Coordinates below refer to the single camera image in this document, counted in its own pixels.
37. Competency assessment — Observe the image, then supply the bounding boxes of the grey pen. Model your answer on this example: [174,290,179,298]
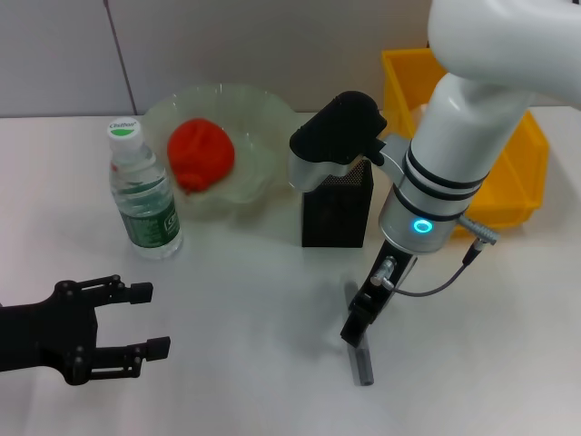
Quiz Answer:
[343,281,376,387]

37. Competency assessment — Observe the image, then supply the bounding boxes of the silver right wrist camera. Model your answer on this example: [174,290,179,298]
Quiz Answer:
[288,90,389,194]

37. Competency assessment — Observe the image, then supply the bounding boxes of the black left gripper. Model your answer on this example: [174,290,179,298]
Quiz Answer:
[0,273,172,386]

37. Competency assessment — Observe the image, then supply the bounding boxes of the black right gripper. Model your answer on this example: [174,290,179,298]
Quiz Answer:
[340,239,418,350]

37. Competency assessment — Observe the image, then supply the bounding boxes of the black mesh pen holder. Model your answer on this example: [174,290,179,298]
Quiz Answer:
[300,159,376,249]

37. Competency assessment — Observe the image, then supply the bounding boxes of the clear water bottle green label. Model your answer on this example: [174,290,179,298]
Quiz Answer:
[106,117,185,262]

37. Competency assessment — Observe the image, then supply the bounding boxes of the right gripper cable with plugs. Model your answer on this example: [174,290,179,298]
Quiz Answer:
[370,215,503,299]

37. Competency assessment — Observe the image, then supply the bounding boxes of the wavy clear glass fruit plate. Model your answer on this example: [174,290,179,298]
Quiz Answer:
[143,82,306,223]

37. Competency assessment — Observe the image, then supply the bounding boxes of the yellow plastic bin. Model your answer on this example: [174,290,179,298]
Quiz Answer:
[379,48,551,237]

